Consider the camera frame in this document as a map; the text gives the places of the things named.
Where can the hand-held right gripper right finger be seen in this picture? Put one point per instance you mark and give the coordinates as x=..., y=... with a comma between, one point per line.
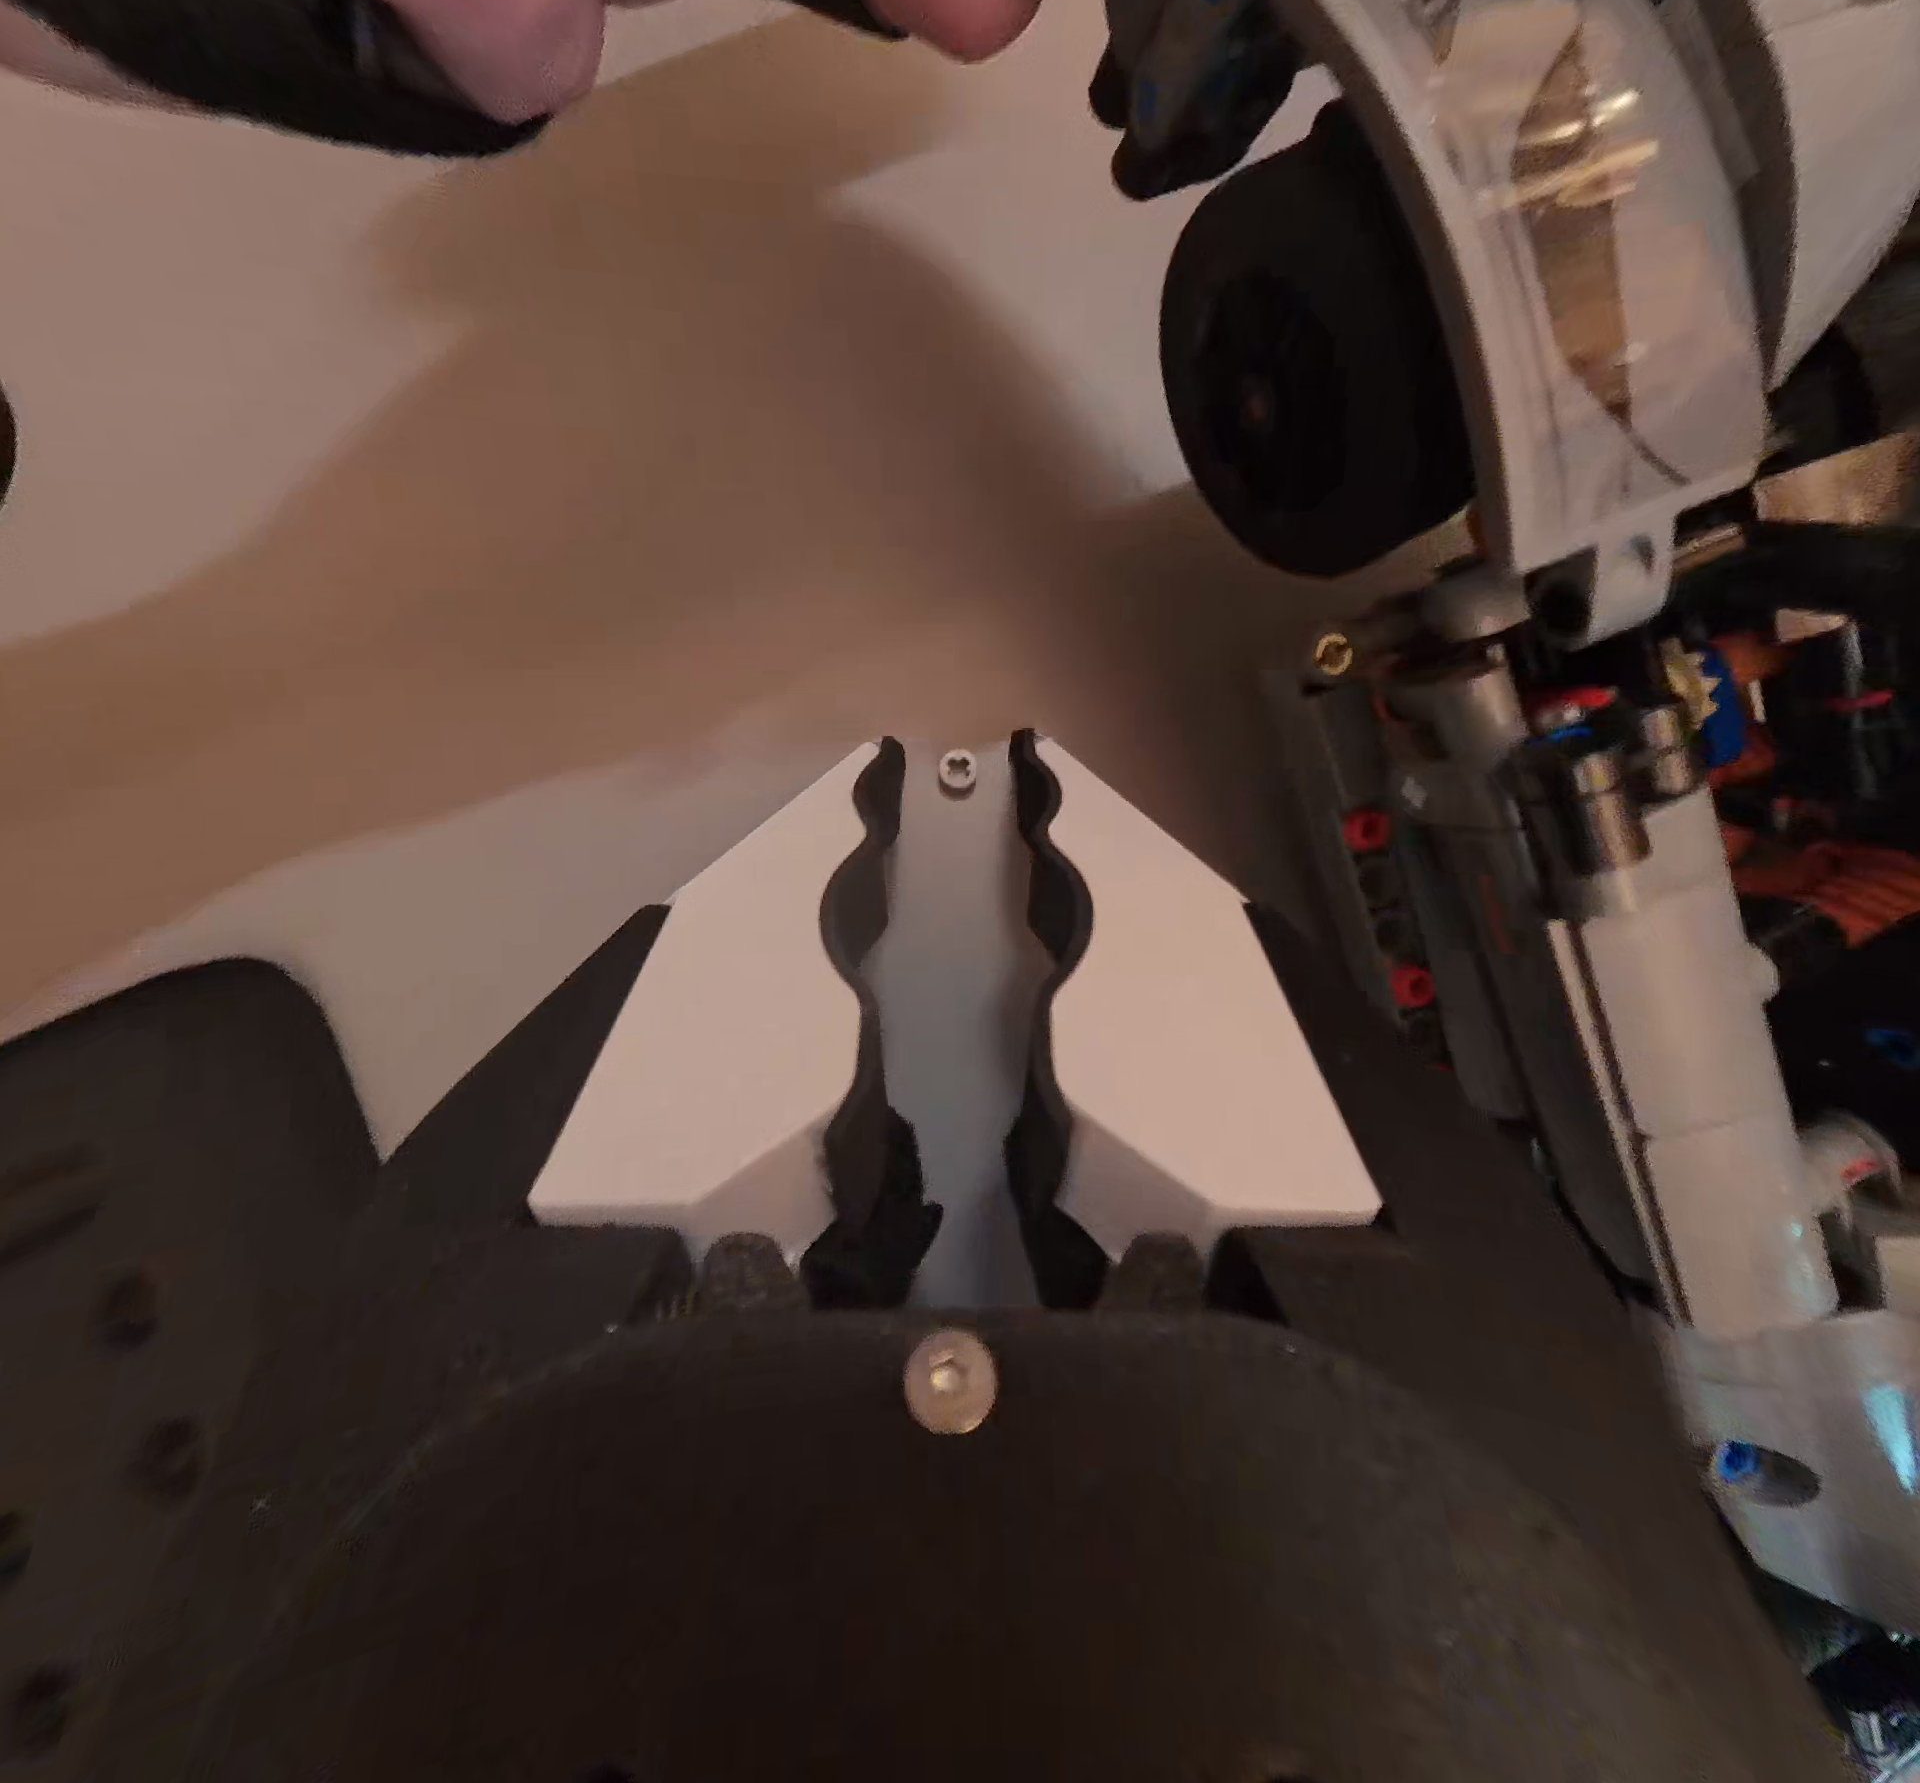
x=1199, y=1049

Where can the black perforated chair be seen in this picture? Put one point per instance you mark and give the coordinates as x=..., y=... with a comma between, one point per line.
x=119, y=1213

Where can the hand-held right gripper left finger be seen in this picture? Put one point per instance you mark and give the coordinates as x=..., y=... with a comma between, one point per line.
x=706, y=1049

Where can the grey toy brick car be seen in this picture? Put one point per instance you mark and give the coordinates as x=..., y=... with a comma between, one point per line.
x=1575, y=239

